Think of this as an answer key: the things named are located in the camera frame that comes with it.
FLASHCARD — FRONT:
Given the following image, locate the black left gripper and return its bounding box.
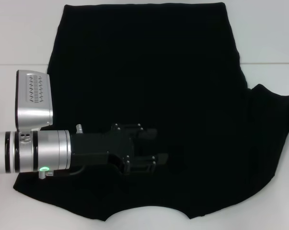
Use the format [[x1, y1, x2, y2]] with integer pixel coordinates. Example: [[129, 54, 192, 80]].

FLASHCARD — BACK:
[[70, 123, 169, 175]]

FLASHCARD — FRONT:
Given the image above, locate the left arm cable with connectors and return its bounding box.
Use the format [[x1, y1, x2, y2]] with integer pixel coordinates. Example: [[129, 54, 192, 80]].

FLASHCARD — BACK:
[[38, 124, 85, 180]]

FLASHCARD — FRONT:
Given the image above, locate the black shirt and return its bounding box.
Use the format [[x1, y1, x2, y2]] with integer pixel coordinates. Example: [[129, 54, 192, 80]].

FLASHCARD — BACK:
[[12, 2, 289, 215]]

